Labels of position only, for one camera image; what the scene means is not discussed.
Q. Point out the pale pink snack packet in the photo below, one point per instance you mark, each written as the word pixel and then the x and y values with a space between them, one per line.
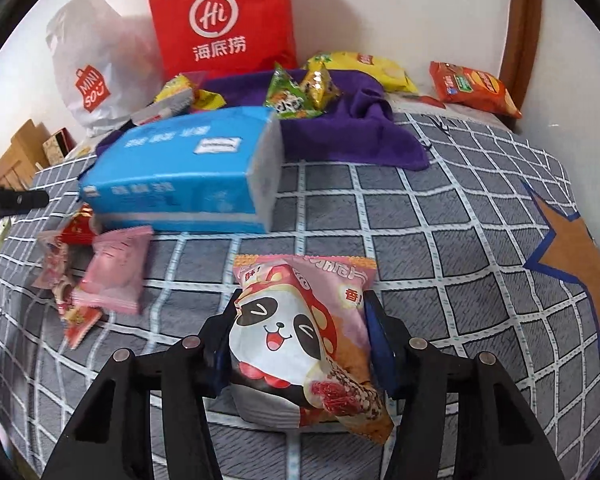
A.
pixel 115 270

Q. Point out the white plastic shopping bag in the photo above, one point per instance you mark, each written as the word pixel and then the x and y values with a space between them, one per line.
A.
pixel 95 60

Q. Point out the purple cloth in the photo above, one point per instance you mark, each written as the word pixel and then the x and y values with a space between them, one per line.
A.
pixel 340 130

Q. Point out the white grey snack packet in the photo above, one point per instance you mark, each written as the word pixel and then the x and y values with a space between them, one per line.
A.
pixel 160 114

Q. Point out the red paper bag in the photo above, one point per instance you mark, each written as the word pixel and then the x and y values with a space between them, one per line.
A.
pixel 220 10

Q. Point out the red small snack packets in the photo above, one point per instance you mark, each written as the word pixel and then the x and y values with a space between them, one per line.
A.
pixel 80 320

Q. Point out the orange red chip bag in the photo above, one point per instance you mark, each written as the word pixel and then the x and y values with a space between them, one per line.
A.
pixel 470 87

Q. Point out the blue tissue pack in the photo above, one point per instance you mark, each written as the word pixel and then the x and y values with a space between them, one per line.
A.
pixel 180 185

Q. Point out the yellow chip bag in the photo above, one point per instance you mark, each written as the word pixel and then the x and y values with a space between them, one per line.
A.
pixel 375 67

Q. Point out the yellow pink snack packet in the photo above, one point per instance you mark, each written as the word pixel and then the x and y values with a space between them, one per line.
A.
pixel 172 90

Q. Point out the green triangular snack packet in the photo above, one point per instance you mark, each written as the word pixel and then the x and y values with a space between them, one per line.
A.
pixel 290 97

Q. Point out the yellow triangular snack packet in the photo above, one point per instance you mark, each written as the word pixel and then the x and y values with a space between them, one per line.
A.
pixel 322 85

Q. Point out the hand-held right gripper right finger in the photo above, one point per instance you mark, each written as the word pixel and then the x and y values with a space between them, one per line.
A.
pixel 382 345

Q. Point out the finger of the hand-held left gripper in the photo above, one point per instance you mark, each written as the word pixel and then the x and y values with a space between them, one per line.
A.
pixel 15 199

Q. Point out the wooden headboard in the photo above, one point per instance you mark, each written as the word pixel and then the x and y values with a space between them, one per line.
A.
pixel 17 155

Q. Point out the pink panda snack packet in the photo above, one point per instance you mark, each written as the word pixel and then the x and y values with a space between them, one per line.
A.
pixel 280 330

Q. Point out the pink triangular snack packet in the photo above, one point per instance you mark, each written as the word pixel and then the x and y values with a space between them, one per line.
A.
pixel 52 260

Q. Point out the brown patterned box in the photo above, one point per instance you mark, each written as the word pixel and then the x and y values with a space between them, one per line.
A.
pixel 57 147

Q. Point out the red gold snack packet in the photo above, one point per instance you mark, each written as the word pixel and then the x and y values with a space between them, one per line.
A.
pixel 80 227

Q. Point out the white fruit print sheet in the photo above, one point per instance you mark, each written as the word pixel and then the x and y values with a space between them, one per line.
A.
pixel 460 117

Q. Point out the grey checkered tablecloth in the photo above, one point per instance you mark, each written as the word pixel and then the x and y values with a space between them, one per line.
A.
pixel 430 260

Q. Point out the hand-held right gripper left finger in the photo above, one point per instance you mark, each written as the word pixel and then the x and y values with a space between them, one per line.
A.
pixel 215 330

